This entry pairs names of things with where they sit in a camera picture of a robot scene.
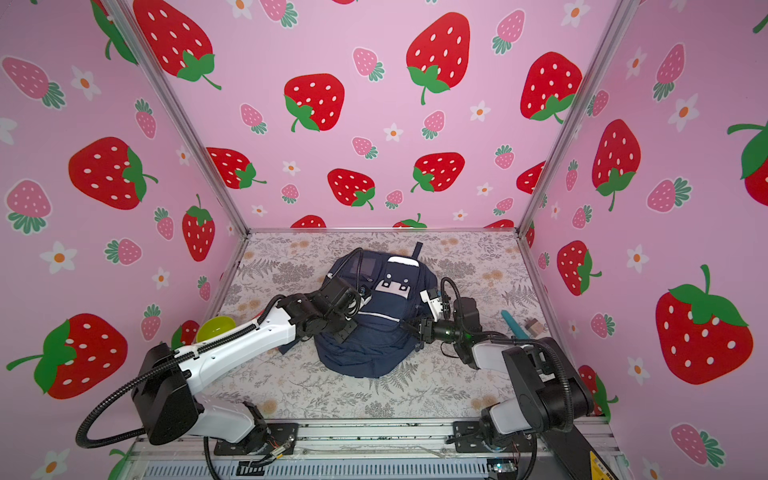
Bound teal pen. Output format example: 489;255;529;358
500;310;529;339

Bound navy blue student backpack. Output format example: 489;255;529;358
276;242;437;378

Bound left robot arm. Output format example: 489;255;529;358
75;275;371;454

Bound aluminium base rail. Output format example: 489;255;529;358
115;418;633;479

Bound small eraser block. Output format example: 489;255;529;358
524;318;549;338

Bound green bowl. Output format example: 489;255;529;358
195;316;237;343

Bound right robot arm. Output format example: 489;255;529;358
411;288;594;450

